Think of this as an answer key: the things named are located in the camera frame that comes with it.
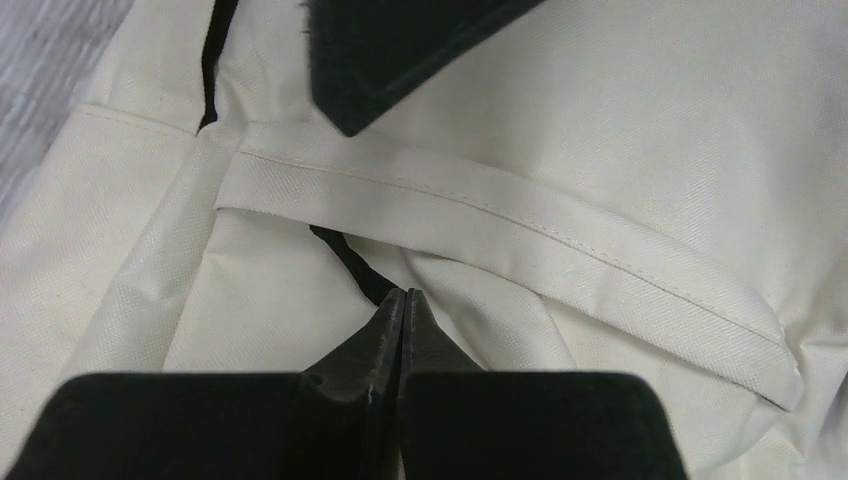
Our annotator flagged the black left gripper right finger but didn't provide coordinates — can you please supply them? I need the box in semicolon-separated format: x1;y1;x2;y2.
400;290;686;479

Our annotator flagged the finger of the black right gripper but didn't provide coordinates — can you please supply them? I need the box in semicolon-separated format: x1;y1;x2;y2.
306;0;539;137

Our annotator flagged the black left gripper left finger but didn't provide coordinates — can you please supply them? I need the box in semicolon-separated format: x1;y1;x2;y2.
8;290;406;479

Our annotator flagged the beige canvas backpack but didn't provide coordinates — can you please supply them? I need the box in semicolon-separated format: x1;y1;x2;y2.
1;1;847;479

